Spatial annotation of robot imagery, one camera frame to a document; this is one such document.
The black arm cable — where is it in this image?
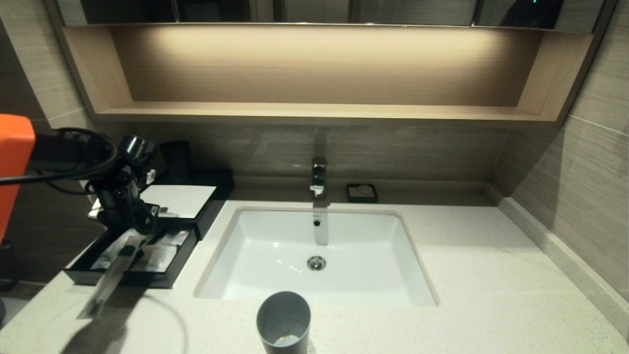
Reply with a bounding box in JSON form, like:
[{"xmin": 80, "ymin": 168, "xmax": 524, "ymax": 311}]
[{"xmin": 0, "ymin": 128, "xmax": 118, "ymax": 195}]

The translucent packet with green band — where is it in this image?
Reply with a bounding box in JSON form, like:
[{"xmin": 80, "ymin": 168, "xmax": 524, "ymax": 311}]
[{"xmin": 78, "ymin": 234, "xmax": 148, "ymax": 320}]

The mirror cabinet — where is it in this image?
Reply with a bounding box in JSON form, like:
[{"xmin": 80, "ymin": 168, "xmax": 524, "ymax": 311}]
[{"xmin": 57, "ymin": 0, "xmax": 605, "ymax": 32}]

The black drawer with toiletries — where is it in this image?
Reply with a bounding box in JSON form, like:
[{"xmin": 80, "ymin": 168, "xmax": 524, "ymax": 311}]
[{"xmin": 64, "ymin": 216, "xmax": 200, "ymax": 289}]

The white sink basin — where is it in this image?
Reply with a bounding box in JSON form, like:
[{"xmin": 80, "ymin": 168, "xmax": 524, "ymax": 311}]
[{"xmin": 195, "ymin": 206, "xmax": 438, "ymax": 306}]

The small white flat sachet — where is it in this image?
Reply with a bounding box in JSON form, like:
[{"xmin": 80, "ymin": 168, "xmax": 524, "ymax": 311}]
[{"xmin": 161, "ymin": 229, "xmax": 191, "ymax": 246}]

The chrome faucet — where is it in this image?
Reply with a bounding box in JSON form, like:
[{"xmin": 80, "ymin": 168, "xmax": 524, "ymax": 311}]
[{"xmin": 310, "ymin": 157, "xmax": 329, "ymax": 200}]

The light wooden wall shelf niche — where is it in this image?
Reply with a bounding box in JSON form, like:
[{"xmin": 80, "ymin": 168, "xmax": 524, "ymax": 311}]
[{"xmin": 61, "ymin": 25, "xmax": 593, "ymax": 123}]

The grey plastic cup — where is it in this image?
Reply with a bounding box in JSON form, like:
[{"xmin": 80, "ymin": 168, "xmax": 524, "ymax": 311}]
[{"xmin": 256, "ymin": 291, "xmax": 312, "ymax": 354}]

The white folded sachet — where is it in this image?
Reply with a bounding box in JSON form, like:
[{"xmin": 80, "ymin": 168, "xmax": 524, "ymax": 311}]
[{"xmin": 135, "ymin": 243, "xmax": 178, "ymax": 272}]

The black cup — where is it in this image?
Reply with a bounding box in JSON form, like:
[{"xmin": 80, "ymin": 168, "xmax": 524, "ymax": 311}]
[{"xmin": 160, "ymin": 141, "xmax": 193, "ymax": 183}]

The black soap dish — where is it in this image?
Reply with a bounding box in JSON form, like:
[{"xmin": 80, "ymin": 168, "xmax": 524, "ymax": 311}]
[{"xmin": 346, "ymin": 183, "xmax": 378, "ymax": 203}]

